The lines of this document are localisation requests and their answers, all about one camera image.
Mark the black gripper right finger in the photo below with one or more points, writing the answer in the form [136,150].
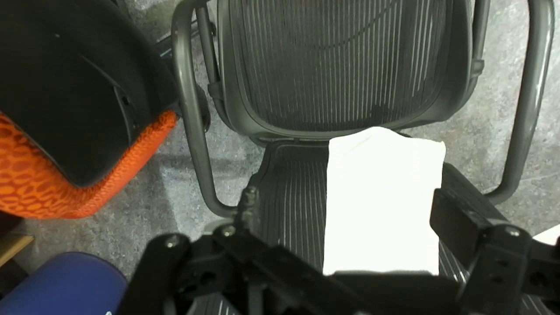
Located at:
[502,268]

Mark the light wooden board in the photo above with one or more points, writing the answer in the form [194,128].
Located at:
[13,247]

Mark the blue rounded cushion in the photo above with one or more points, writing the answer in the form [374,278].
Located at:
[71,285]

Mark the black mesh office chair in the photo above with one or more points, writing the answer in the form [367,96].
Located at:
[334,58]

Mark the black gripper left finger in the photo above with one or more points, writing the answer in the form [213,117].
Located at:
[194,273]

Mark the black plastic chair back shell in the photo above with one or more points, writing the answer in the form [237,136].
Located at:
[64,75]

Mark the white waffle towel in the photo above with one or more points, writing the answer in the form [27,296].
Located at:
[379,203]

